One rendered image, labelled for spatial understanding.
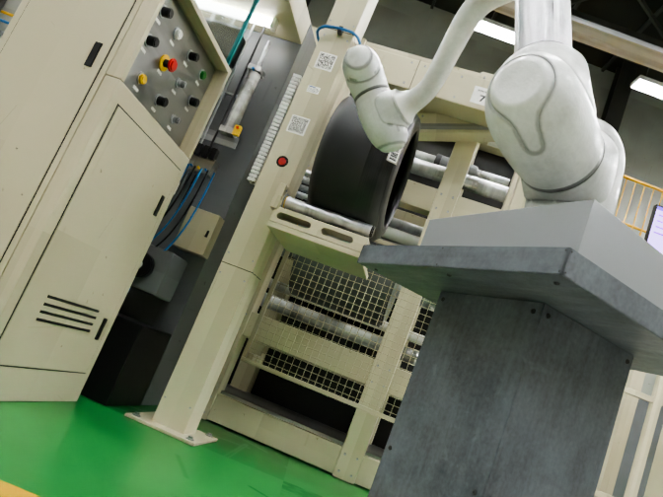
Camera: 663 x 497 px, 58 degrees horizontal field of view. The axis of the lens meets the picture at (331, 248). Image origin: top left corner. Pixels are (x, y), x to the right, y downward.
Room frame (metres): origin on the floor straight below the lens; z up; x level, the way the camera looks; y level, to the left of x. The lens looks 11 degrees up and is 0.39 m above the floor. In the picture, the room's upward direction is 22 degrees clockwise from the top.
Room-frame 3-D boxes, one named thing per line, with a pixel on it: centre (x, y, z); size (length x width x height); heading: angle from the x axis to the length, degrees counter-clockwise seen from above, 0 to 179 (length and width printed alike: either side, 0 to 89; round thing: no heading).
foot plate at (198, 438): (2.25, 0.29, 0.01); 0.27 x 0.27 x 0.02; 79
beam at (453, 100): (2.48, -0.15, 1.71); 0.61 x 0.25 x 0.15; 79
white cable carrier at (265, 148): (2.23, 0.38, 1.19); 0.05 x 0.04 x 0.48; 169
